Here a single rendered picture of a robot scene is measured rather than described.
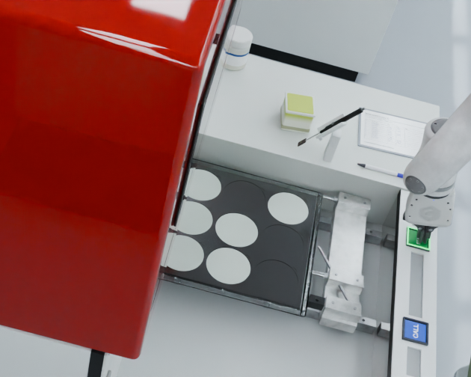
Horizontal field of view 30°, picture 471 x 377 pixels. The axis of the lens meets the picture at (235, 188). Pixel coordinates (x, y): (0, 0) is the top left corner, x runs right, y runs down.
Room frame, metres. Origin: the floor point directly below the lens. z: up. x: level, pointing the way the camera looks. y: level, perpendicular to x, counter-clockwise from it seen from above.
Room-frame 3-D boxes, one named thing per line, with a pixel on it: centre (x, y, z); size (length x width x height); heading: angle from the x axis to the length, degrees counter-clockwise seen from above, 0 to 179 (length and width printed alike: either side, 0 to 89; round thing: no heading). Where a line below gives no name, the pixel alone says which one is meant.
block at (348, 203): (1.50, -0.29, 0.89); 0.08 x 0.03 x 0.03; 92
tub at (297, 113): (1.65, -0.09, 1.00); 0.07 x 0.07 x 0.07; 11
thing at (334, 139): (1.56, -0.18, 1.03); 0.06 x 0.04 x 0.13; 92
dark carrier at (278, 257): (1.31, -0.03, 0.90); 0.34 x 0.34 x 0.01; 2
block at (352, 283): (1.26, -0.30, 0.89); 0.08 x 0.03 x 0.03; 92
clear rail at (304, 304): (1.32, -0.21, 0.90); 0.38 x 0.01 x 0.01; 2
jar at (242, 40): (1.81, 0.10, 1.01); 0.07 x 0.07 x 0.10
